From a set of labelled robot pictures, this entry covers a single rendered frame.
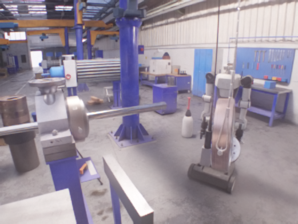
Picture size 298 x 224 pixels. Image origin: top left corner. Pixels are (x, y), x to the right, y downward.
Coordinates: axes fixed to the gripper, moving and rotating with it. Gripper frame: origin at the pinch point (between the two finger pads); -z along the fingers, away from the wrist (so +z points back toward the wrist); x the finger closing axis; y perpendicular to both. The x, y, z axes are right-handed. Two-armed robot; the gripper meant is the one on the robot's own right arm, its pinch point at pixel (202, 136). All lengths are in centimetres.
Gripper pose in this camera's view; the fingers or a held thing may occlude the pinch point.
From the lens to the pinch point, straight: 247.0
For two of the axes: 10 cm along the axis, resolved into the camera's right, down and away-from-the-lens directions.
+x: -5.7, 0.5, -8.2
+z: 1.2, -9.8, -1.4
